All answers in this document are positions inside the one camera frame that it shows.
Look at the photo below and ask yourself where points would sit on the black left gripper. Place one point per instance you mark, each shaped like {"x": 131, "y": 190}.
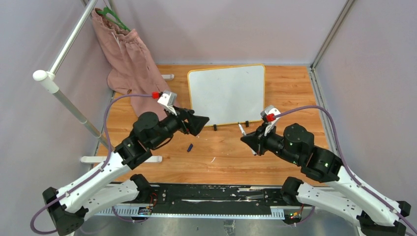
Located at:
{"x": 195, "y": 124}

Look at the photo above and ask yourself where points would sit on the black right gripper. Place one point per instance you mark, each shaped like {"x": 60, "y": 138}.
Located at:
{"x": 256, "y": 139}

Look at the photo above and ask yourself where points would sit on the yellow framed whiteboard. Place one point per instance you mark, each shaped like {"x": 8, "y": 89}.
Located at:
{"x": 228, "y": 95}

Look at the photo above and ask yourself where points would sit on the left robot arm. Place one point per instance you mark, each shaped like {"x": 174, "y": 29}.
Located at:
{"x": 70, "y": 206}

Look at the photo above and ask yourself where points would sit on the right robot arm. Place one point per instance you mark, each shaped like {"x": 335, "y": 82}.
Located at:
{"x": 356, "y": 205}

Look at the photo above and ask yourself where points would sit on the pink cloth garment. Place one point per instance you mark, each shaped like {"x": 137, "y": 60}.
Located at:
{"x": 133, "y": 71}

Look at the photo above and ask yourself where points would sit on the green clothes hanger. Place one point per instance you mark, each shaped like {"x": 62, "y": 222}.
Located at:
{"x": 110, "y": 15}

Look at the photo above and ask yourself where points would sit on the metal clothes rack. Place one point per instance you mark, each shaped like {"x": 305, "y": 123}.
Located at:
{"x": 60, "y": 139}

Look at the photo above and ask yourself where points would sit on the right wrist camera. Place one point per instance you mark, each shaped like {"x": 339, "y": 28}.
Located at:
{"x": 268, "y": 115}

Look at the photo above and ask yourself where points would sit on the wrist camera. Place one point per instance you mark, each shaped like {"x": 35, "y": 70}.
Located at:
{"x": 268, "y": 115}
{"x": 166, "y": 99}

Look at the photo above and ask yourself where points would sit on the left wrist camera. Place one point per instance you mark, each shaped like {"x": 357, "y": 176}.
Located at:
{"x": 166, "y": 99}

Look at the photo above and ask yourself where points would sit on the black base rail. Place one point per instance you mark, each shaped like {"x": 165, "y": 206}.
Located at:
{"x": 209, "y": 201}

